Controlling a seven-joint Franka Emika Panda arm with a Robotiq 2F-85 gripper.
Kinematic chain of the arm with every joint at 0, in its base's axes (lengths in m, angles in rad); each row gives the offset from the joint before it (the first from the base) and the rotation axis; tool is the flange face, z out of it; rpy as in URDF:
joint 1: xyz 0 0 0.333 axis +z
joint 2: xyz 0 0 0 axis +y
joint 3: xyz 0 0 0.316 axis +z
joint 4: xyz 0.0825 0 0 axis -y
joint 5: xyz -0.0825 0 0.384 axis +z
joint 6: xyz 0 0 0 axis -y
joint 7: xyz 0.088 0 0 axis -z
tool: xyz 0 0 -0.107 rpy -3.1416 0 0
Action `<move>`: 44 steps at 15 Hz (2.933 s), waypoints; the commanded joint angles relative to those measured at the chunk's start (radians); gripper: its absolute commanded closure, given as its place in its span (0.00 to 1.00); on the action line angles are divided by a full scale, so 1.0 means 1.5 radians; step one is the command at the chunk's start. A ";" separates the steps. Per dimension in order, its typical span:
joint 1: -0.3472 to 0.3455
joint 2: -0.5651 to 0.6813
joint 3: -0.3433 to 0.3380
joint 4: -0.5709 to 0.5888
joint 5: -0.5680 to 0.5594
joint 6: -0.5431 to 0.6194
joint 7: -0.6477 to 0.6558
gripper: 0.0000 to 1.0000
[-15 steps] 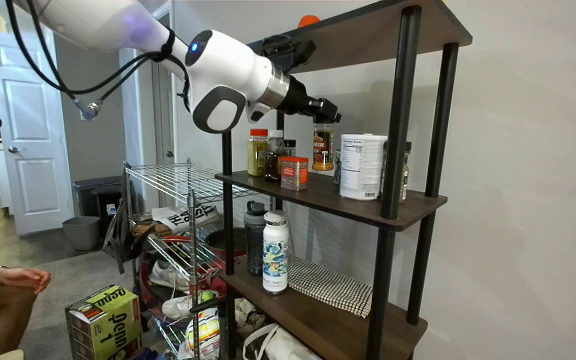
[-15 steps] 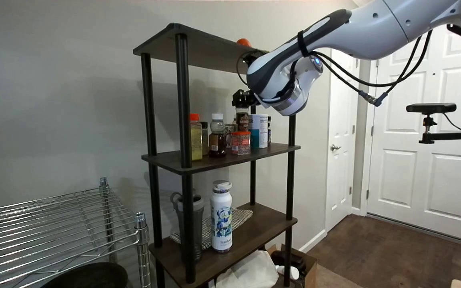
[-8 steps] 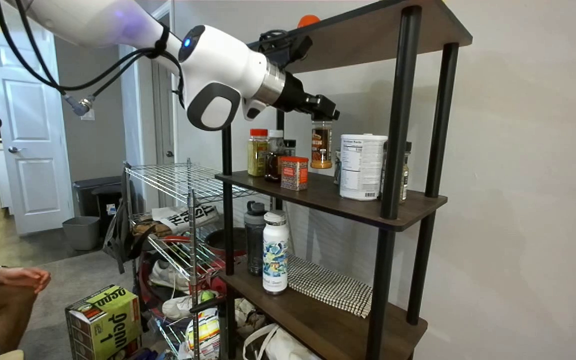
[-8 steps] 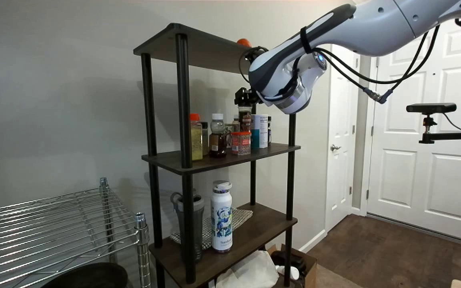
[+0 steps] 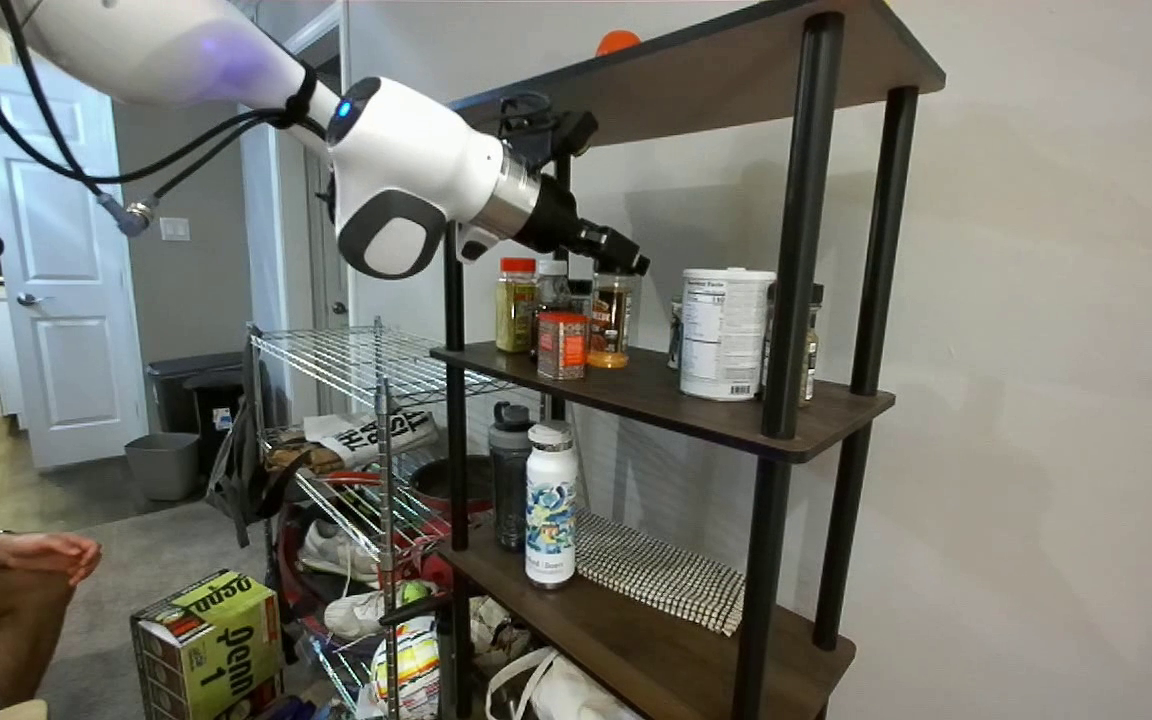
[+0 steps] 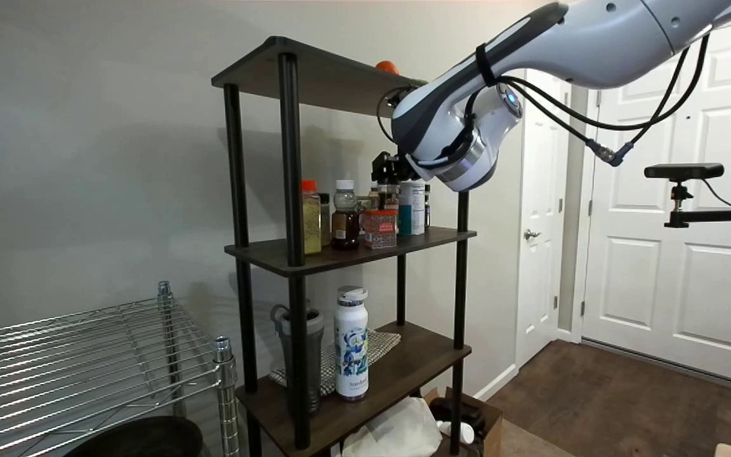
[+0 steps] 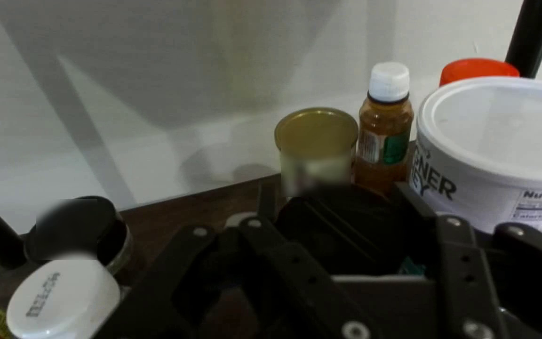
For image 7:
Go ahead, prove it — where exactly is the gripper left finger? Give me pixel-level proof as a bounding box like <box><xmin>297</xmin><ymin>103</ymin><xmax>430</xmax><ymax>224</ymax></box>
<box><xmin>95</xmin><ymin>183</ymin><xmax>380</xmax><ymax>339</ymax></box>

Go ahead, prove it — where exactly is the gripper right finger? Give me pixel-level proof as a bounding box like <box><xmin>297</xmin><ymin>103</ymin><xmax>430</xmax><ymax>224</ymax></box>
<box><xmin>396</xmin><ymin>183</ymin><xmax>542</xmax><ymax>339</ymax></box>

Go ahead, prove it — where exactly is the black ribbed container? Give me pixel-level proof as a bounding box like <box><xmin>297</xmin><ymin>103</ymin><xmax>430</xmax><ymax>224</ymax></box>
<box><xmin>276</xmin><ymin>185</ymin><xmax>424</xmax><ymax>278</ymax></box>

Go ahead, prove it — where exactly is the large white tub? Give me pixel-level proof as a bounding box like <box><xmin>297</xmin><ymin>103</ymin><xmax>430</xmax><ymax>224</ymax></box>
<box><xmin>409</xmin><ymin>76</ymin><xmax>542</xmax><ymax>243</ymax></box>

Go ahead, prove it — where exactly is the gold lidded can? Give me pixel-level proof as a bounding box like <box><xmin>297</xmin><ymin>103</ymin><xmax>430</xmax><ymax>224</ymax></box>
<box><xmin>274</xmin><ymin>107</ymin><xmax>359</xmax><ymax>198</ymax></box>

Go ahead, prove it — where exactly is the amber bottle with white cap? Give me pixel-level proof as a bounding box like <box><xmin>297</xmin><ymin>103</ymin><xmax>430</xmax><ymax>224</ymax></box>
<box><xmin>353</xmin><ymin>61</ymin><xmax>414</xmax><ymax>196</ymax></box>

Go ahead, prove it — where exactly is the red lid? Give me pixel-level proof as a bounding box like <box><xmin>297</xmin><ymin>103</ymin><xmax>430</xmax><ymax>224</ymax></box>
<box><xmin>439</xmin><ymin>57</ymin><xmax>520</xmax><ymax>88</ymax></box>

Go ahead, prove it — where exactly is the jar with black lid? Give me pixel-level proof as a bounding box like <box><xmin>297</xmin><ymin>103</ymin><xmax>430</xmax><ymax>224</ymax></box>
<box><xmin>24</xmin><ymin>196</ymin><xmax>133</xmax><ymax>276</ymax></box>

